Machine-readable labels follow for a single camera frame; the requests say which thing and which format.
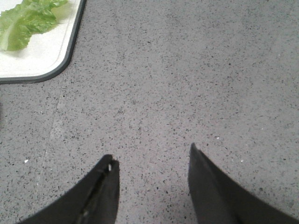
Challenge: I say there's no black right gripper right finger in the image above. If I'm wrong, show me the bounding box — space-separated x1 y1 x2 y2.
188 143 299 224

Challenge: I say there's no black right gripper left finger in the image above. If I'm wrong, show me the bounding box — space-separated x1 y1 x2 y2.
22 154 120 224

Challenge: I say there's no green lettuce leaf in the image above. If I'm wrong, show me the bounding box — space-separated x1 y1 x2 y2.
0 0 68 51

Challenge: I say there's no white cutting board grey rim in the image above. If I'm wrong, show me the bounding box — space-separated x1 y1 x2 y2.
0 0 85 84

